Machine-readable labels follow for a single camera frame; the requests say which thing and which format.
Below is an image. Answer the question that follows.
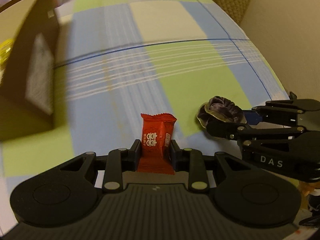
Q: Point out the dark velvet scrunchie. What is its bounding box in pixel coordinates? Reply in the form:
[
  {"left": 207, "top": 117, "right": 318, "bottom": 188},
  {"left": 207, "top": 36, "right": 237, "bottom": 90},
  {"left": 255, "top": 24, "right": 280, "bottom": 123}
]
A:
[{"left": 196, "top": 96, "right": 247, "bottom": 128}]

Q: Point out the red candy packet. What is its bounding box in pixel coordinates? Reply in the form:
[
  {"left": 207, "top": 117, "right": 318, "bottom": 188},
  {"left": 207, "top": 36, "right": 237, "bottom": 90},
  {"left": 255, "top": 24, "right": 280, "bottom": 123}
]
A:
[{"left": 137, "top": 113, "right": 177, "bottom": 175}]

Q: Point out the yellow snack packet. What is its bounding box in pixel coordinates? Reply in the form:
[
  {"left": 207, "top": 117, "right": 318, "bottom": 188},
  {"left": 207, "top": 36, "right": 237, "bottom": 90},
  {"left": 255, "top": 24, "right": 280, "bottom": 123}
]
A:
[{"left": 0, "top": 39, "right": 14, "bottom": 68}]

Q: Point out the person's right hand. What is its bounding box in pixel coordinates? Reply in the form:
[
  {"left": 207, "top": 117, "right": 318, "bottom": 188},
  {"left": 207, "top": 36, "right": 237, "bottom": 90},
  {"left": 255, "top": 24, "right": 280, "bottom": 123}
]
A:
[{"left": 298, "top": 181, "right": 317, "bottom": 197}]

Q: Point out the plaid tablecloth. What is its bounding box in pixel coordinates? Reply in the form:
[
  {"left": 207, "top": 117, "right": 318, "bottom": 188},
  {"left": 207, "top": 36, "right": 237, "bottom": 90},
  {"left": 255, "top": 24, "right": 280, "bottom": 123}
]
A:
[{"left": 1, "top": 0, "right": 287, "bottom": 233}]

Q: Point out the brown cardboard storage box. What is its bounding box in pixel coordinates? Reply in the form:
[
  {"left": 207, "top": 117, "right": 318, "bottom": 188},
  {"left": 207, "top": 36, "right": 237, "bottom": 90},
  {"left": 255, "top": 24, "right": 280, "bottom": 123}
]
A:
[{"left": 1, "top": 0, "right": 60, "bottom": 141}]

